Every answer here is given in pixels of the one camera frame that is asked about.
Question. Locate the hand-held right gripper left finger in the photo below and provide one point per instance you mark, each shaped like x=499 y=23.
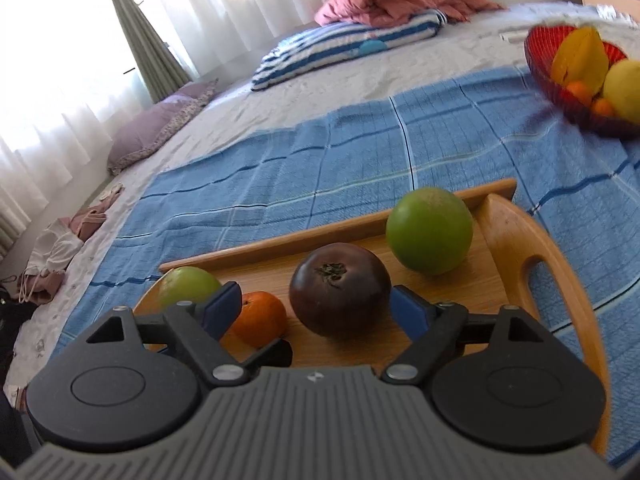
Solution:
x=222 y=305

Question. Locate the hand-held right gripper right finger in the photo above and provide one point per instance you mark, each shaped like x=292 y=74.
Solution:
x=407 y=310

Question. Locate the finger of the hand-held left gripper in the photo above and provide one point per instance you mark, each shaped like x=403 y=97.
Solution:
x=275 y=353

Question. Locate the small mandarin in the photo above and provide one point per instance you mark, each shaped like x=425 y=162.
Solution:
x=260 y=317

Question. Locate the small green apple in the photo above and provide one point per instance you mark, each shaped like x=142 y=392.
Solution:
x=185 y=285

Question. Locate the wooden tray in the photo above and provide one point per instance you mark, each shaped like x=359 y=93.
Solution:
x=450 y=300

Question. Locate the dark purple tomato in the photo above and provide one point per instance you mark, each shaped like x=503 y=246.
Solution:
x=340 y=295

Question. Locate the large green apple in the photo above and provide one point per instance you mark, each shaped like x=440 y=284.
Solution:
x=430 y=232

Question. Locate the pile of clothes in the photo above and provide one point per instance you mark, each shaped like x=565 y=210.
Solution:
x=90 y=220

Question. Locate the blue checked blanket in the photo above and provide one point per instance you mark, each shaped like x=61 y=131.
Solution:
x=300 y=160

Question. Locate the white garment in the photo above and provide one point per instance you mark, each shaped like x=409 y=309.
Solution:
x=55 y=250

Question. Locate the purple pillow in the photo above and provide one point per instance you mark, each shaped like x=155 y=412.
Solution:
x=150 y=130

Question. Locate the black bag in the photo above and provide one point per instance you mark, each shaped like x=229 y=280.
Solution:
x=10 y=310

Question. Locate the light blue oval item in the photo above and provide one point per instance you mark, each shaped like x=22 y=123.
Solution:
x=372 y=46

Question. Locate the green curtain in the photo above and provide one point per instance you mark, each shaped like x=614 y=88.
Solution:
x=145 y=45

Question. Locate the red glass bowl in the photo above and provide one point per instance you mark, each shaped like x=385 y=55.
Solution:
x=545 y=75

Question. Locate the tiny orange kumquat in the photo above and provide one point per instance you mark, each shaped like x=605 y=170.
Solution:
x=602 y=107
x=579 y=92

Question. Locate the blue white striped pillow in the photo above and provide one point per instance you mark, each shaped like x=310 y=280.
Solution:
x=325 y=45

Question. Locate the yellow starfruit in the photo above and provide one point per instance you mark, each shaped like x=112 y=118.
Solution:
x=582 y=62

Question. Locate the yellow mango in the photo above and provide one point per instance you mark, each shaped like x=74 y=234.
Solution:
x=625 y=90

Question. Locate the pink quilt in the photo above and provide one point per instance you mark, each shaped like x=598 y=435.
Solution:
x=400 y=0

